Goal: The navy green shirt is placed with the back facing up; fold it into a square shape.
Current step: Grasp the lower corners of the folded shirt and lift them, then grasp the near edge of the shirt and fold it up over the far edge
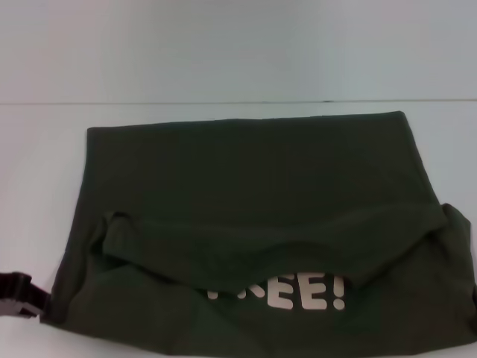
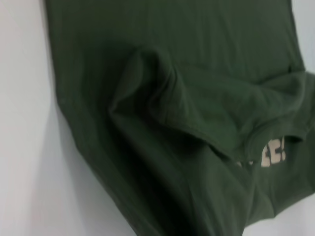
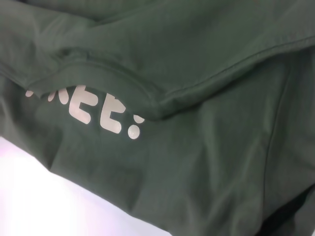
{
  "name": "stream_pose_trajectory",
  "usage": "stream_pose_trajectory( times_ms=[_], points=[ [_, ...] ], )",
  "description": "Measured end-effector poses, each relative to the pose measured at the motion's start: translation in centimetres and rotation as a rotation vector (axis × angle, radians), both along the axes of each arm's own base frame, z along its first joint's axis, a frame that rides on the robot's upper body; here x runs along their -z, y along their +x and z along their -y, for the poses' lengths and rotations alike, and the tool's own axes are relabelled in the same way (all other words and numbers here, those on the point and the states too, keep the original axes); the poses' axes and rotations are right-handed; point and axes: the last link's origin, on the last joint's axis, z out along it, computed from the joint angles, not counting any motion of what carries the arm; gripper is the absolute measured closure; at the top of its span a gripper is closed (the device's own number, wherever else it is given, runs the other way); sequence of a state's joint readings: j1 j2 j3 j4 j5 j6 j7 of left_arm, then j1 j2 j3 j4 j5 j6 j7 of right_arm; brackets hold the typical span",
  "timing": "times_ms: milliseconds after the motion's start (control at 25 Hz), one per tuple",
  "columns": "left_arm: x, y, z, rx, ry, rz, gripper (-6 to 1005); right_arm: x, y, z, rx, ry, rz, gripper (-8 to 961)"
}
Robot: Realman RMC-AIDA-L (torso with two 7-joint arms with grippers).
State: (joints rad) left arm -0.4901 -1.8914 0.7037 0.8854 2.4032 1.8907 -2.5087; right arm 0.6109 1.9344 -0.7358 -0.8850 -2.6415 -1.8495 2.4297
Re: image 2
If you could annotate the dark green t-shirt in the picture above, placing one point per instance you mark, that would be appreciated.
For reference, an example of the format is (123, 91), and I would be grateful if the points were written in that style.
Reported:
(172, 110)

